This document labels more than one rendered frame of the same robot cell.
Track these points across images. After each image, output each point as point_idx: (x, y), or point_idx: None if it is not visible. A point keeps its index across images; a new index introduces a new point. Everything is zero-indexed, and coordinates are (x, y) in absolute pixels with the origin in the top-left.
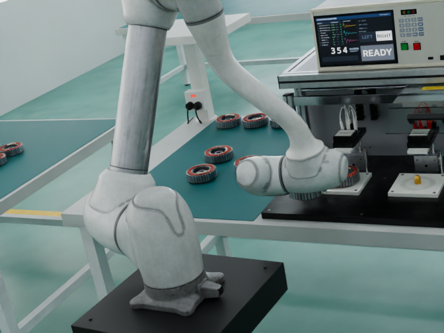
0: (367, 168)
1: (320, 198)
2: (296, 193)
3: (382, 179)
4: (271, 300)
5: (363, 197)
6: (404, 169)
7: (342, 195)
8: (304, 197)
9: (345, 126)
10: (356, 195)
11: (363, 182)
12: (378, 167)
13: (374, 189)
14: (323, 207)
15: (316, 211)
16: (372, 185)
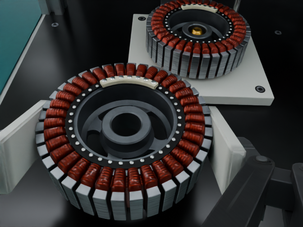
0: (237, 8)
1: (158, 126)
2: (105, 205)
3: (277, 37)
4: None
5: (292, 118)
6: (295, 6)
7: (220, 106)
8: (148, 212)
9: None
10: (264, 108)
11: (251, 51)
12: (233, 0)
13: (294, 78)
14: (195, 185)
15: (185, 226)
16: (270, 59)
